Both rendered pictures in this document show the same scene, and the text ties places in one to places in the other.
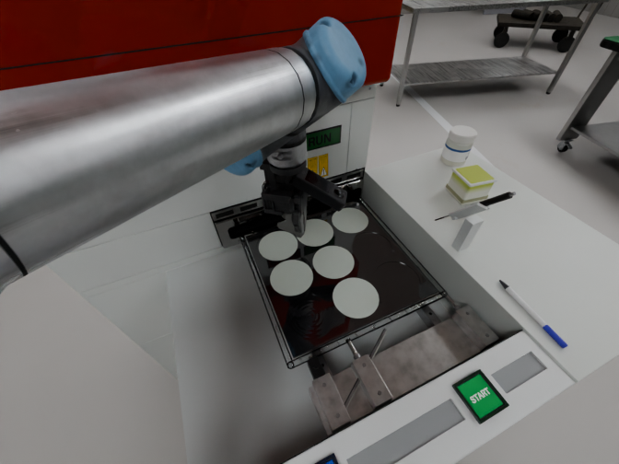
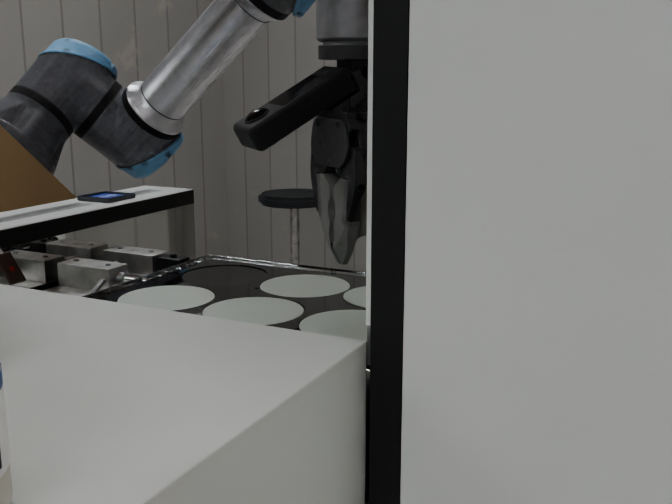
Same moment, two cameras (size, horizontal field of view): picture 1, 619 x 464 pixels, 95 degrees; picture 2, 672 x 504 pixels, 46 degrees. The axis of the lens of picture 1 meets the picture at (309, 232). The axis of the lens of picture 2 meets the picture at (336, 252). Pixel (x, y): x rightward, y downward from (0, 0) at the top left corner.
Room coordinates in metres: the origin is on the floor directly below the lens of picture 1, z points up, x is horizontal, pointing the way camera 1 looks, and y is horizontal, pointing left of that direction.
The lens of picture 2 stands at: (1.04, -0.50, 1.13)
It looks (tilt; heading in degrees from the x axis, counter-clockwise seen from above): 13 degrees down; 138
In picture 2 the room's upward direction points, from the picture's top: straight up
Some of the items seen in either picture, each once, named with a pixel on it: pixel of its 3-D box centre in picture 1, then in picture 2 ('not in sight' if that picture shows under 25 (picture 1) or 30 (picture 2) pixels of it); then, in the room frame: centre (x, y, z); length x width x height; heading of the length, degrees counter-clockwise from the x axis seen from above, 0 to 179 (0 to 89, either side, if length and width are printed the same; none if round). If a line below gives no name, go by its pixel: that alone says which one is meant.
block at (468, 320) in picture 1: (474, 327); not in sight; (0.25, -0.32, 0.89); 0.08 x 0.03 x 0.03; 22
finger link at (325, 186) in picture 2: (289, 226); (349, 214); (0.46, 0.04, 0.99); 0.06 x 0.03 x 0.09; 77
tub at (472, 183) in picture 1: (469, 184); not in sight; (0.57, -0.41, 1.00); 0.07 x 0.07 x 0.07; 13
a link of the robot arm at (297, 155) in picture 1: (286, 150); (354, 24); (0.47, 0.04, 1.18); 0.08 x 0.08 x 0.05
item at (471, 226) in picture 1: (465, 220); not in sight; (0.42, -0.32, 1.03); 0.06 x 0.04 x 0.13; 22
